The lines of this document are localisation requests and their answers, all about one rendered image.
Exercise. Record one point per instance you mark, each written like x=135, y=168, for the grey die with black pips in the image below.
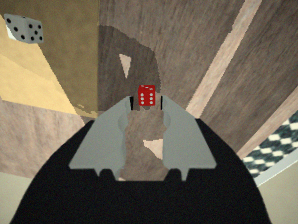
x=24, y=29

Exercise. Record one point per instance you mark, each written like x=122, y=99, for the tan flat mat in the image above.
x=62, y=72

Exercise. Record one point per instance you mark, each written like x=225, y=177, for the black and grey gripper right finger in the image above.
x=204, y=158

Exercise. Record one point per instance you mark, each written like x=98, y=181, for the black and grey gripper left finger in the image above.
x=97, y=145

